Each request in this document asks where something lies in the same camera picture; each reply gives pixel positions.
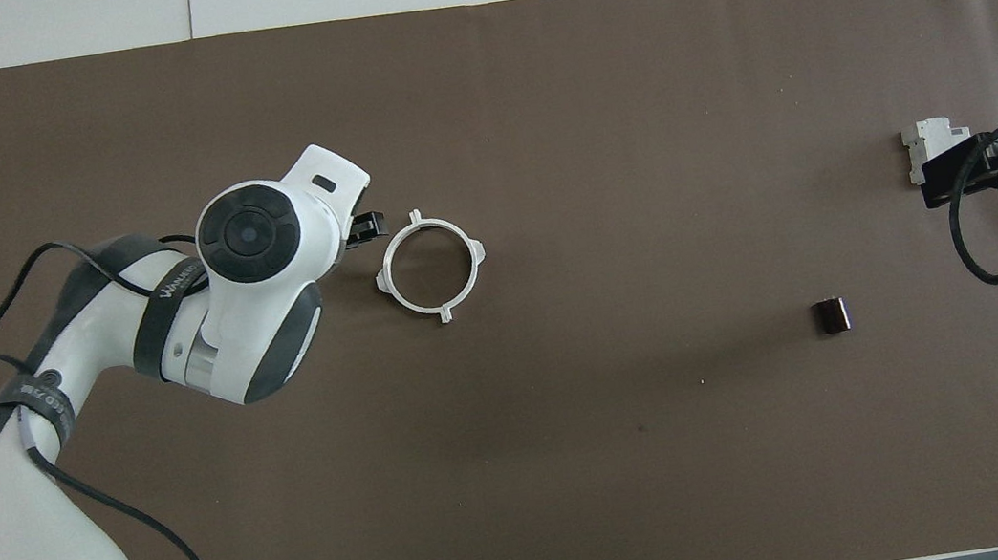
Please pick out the dark brown short cylinder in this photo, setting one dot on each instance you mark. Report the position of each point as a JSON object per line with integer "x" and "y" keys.
{"x": 832, "y": 316}

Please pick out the brown table mat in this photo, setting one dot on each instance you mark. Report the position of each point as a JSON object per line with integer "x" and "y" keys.
{"x": 628, "y": 89}

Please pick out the grey circuit breaker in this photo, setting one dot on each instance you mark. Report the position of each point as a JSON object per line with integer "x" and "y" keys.
{"x": 929, "y": 137}

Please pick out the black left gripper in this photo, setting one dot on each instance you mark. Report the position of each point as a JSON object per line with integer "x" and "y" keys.
{"x": 351, "y": 238}

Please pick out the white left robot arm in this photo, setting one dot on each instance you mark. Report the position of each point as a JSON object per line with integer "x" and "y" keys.
{"x": 257, "y": 273}

